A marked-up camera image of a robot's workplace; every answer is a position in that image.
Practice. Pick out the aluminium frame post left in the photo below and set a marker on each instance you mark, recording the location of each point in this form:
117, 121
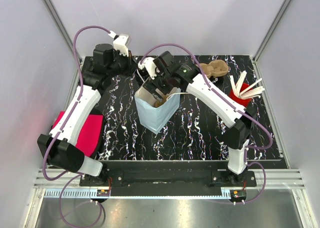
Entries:
59, 24

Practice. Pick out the aluminium frame post right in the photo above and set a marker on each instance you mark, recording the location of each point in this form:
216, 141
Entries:
275, 23

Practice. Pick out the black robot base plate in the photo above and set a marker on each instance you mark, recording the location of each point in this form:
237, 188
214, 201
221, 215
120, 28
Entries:
169, 179

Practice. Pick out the aluminium frame post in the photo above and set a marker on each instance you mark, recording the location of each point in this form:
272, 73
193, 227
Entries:
275, 23
59, 24

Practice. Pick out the brown cardboard cup carrier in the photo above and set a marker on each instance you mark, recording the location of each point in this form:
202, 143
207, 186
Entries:
162, 101

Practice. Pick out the red plastic cup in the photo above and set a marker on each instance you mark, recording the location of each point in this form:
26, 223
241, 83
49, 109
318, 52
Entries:
239, 100

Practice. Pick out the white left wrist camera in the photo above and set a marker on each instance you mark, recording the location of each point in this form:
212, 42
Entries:
121, 41

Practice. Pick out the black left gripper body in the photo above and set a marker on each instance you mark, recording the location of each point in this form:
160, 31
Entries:
122, 64

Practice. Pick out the light blue paper bag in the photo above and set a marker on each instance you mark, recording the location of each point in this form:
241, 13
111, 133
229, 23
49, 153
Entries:
155, 118

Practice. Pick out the pink cloth on black pad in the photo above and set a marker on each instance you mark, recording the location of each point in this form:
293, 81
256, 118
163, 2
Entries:
91, 134

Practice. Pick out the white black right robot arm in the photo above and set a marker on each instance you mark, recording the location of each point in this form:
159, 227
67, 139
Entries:
166, 73

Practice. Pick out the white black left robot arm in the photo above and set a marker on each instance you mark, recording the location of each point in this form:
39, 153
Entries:
59, 146

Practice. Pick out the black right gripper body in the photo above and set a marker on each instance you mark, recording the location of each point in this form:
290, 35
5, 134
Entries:
160, 82

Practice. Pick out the white wrapped straw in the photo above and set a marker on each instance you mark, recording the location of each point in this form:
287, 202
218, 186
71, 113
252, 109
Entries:
240, 82
253, 93
249, 87
235, 86

